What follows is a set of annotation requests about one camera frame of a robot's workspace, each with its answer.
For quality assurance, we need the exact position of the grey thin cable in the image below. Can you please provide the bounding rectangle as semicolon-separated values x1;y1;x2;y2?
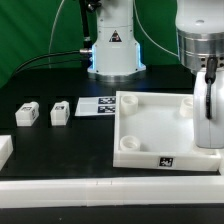
48;0;67;69

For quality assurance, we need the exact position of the white square tabletop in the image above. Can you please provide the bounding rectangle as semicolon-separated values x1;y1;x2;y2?
113;91;222;171

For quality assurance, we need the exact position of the green backdrop curtain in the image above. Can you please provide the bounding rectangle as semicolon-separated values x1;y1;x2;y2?
0;0;179;87

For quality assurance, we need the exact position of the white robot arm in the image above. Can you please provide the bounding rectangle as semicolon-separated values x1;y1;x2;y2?
85;0;224;149

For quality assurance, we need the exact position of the white sheet with markers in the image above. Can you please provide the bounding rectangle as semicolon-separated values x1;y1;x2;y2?
75;96;116;116

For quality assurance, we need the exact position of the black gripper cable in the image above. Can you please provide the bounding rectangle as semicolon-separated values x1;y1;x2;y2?
204;56;218;120

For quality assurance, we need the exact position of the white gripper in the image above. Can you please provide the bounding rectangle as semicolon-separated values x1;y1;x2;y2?
193;70;224;149

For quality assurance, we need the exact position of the white U-shaped obstacle fence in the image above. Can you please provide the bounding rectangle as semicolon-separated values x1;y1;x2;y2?
0;133;224;210

